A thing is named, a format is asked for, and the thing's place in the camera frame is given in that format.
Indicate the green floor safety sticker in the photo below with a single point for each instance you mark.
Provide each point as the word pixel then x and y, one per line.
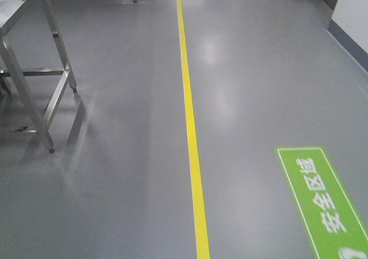
pixel 332 223

